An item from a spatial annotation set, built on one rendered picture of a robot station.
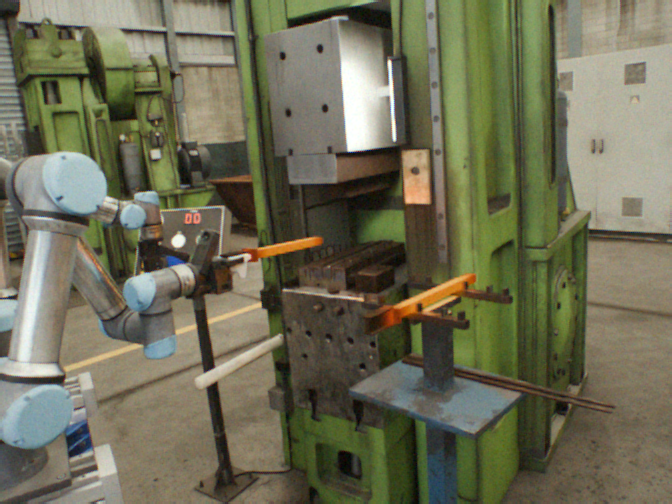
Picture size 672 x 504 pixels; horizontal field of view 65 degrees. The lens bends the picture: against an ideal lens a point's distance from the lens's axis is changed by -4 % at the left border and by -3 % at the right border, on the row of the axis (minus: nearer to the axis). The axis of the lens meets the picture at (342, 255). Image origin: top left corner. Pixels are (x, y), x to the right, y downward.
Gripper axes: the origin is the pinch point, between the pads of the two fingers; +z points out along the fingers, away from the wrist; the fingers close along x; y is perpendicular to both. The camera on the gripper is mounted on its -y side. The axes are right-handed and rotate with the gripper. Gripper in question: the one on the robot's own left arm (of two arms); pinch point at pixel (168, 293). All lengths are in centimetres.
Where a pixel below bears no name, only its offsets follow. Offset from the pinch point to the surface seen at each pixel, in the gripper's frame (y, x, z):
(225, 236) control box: -24.7, -4.8, -15.3
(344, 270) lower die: -50, 37, -5
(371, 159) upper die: -70, 28, -39
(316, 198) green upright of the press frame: -59, 4, -25
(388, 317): -32, 88, -6
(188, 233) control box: -12.7, -11.2, -17.7
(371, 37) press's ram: -70, 33, -79
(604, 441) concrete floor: -165, 57, 94
